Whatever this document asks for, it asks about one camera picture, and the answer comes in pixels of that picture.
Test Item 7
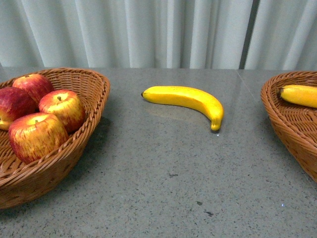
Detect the small red yellow apple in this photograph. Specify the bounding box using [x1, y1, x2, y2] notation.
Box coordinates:
[39, 89, 86, 134]

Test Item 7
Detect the large red yellow apple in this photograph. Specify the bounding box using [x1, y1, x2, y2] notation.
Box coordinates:
[8, 113, 68, 164]

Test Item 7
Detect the small far yellow banana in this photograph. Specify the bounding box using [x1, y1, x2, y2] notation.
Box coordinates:
[141, 86, 224, 131]

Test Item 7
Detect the red apple in back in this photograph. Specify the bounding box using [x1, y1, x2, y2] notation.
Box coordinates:
[12, 74, 54, 105]

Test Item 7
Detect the right brown wicker basket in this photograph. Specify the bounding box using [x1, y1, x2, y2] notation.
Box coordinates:
[261, 71, 317, 181]

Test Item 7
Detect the brown wicker basket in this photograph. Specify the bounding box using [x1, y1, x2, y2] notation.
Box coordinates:
[261, 71, 317, 181]
[0, 67, 110, 210]

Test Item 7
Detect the dark red apple front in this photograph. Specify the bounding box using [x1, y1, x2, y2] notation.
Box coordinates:
[0, 87, 37, 130]

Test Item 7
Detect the white pleated curtain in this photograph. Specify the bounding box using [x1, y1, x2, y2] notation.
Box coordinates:
[0, 0, 317, 70]

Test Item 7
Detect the left brown wicker basket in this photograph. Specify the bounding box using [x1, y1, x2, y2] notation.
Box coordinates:
[0, 67, 110, 210]

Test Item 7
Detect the straight banana in basket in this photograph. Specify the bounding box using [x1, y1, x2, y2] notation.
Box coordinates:
[278, 84, 317, 108]

